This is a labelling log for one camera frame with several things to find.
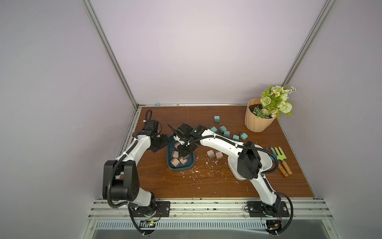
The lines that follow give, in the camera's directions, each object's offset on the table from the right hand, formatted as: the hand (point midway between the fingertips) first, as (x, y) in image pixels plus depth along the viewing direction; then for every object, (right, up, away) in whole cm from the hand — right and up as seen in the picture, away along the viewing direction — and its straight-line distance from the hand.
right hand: (181, 151), depth 84 cm
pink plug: (-4, -7, +4) cm, 9 cm away
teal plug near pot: (+41, +7, +16) cm, 45 cm away
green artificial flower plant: (+55, +28, 0) cm, 62 cm away
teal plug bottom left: (+36, +6, +15) cm, 39 cm away
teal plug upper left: (+21, +11, +19) cm, 31 cm away
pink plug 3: (-5, +2, +11) cm, 12 cm away
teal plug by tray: (+30, +8, +16) cm, 35 cm away
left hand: (-10, +4, +6) cm, 12 cm away
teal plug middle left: (+27, +11, +19) cm, 35 cm away
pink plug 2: (-5, -3, +6) cm, 8 cm away
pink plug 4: (+1, -7, +3) cm, 7 cm away
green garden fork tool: (+63, -5, +8) cm, 64 cm away
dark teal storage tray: (+5, -7, -3) cm, 9 cm away
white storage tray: (+49, -4, +2) cm, 49 cm away
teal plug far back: (+24, +19, +26) cm, 40 cm away
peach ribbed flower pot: (+47, +16, +11) cm, 50 cm away
